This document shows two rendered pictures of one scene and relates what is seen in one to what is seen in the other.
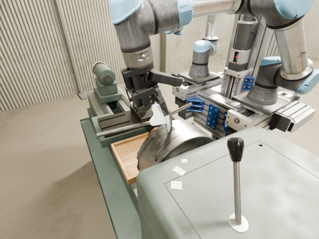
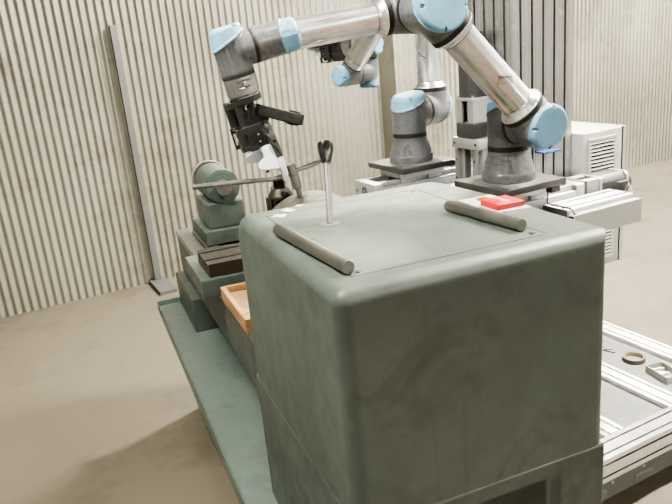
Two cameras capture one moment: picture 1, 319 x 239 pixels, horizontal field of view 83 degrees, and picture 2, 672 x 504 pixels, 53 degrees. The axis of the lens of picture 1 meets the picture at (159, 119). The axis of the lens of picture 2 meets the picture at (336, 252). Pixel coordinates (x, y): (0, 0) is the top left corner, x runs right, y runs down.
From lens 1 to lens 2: 1.09 m
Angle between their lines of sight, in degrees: 17
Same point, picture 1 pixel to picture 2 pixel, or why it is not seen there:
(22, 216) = not seen: outside the picture
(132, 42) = (232, 70)
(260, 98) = (496, 172)
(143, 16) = (241, 44)
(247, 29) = not seen: hidden behind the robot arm
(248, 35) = not seen: hidden behind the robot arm
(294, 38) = (472, 56)
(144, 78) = (250, 112)
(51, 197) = (79, 489)
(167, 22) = (269, 47)
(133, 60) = (234, 89)
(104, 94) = (216, 224)
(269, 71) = (496, 121)
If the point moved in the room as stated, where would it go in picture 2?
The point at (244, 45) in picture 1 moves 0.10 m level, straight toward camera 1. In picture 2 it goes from (472, 88) to (461, 92)
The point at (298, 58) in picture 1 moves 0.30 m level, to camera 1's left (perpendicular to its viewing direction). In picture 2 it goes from (498, 85) to (377, 95)
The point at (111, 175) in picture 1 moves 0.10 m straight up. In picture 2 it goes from (222, 384) to (218, 356)
